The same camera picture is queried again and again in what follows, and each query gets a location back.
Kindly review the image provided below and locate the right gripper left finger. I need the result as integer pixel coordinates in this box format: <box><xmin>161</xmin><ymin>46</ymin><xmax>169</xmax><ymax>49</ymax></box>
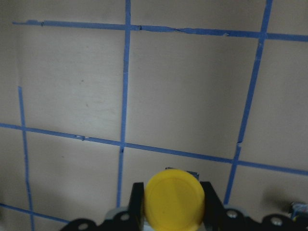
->
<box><xmin>115</xmin><ymin>182</ymin><xmax>144</xmax><ymax>231</ymax></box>

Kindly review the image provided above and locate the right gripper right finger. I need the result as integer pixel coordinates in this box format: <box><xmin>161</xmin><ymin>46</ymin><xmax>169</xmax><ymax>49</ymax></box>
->
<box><xmin>200</xmin><ymin>181</ymin><xmax>248</xmax><ymax>231</ymax></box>

